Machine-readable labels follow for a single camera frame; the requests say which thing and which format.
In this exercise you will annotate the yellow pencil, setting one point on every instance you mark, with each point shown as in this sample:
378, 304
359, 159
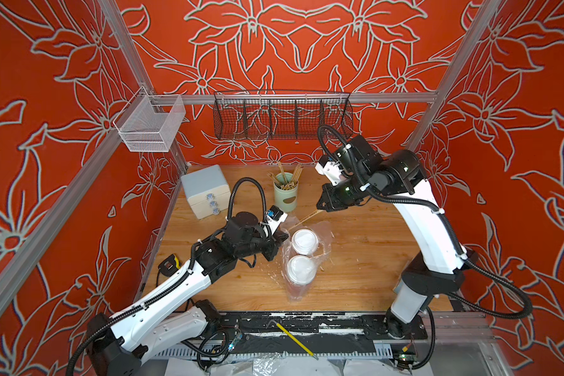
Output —
294, 339

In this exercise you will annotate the clear plastic hanging bin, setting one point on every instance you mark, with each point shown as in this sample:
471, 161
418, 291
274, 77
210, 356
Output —
150, 123

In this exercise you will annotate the white drawer box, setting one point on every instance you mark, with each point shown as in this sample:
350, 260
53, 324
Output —
207, 191

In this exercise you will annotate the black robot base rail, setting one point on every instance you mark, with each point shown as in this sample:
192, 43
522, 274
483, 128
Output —
303, 323

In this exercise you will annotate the yellow tape measure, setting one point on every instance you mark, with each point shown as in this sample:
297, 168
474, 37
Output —
169, 266

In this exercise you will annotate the clear plastic carrier bag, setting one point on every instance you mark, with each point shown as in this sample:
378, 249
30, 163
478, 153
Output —
325, 235

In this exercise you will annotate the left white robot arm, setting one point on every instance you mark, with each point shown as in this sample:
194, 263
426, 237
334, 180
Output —
122, 343

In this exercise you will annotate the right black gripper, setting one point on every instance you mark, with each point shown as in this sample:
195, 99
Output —
334, 200

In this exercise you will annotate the black wire basket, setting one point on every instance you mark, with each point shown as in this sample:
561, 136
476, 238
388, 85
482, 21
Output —
268, 114

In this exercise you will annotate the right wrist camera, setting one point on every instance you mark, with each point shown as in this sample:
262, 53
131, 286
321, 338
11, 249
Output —
333, 171

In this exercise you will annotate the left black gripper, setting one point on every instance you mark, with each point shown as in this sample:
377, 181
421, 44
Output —
274, 244

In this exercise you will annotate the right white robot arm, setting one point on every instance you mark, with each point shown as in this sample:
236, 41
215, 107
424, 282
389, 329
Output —
356, 172

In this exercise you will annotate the green chopstick holder cup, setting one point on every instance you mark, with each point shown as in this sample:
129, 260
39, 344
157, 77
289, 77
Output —
287, 201

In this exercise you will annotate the cream milk tea cup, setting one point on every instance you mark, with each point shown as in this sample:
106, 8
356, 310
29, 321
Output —
304, 242

